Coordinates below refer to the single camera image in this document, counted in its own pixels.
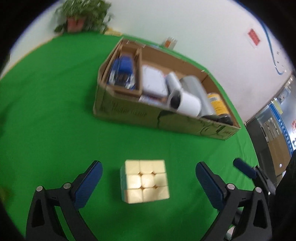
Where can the yellow label bottle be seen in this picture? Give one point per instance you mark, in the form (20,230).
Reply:
(223,114)

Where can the red notice on wall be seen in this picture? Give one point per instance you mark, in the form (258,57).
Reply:
(253,37)

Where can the potted green plant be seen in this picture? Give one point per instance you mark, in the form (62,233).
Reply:
(83,16)

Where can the blue toy item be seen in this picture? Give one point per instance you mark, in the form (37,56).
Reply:
(122,73)

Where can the white handheld fan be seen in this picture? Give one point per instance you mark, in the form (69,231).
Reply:
(180,100)

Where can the green table cloth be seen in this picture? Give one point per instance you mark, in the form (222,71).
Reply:
(49,135)

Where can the silver metal tin can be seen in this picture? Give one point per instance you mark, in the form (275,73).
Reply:
(193,85)

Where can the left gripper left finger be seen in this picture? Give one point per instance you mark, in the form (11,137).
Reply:
(85,184)

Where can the white device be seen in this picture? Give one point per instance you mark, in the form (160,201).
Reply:
(146,69)

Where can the narrow cardboard insert tray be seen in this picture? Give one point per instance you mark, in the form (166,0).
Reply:
(127,49)

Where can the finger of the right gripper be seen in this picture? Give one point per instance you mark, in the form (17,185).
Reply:
(246,169)

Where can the glass door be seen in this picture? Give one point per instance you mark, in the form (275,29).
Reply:
(272,131)

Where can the colourful board game box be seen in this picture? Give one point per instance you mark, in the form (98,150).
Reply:
(154,88)

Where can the yellow cloth by plant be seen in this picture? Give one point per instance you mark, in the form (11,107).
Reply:
(112,32)

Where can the blue wall stripe decal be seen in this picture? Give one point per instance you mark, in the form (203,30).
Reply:
(280,58)

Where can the large open cardboard box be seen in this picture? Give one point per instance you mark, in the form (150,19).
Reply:
(112,106)

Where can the yellow cream puzzle cube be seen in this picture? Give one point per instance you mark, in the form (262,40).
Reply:
(144,181)

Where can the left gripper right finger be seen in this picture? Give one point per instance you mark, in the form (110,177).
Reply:
(212,184)

